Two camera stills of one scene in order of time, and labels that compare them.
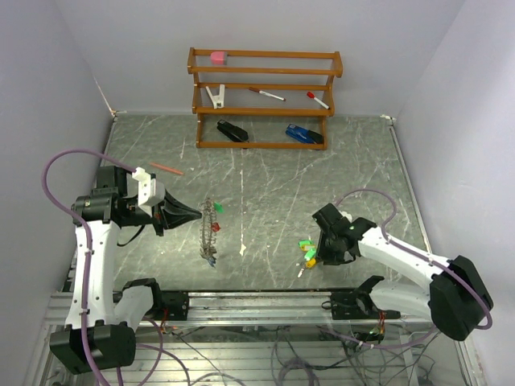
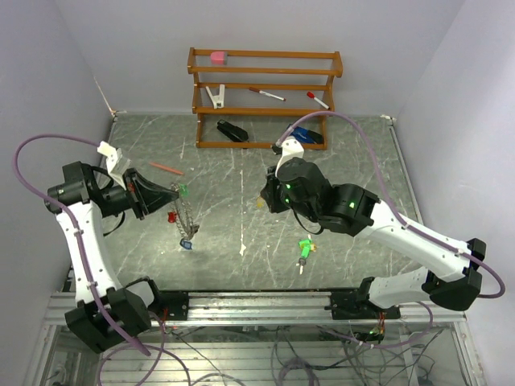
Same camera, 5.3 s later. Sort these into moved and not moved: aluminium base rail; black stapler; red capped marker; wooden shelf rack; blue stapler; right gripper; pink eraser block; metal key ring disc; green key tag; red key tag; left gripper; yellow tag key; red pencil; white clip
Moved: yellow tag key; green key tag; red key tag; right gripper; metal key ring disc; left gripper
Not moved: pink eraser block; white clip; red capped marker; black stapler; aluminium base rail; blue stapler; red pencil; wooden shelf rack
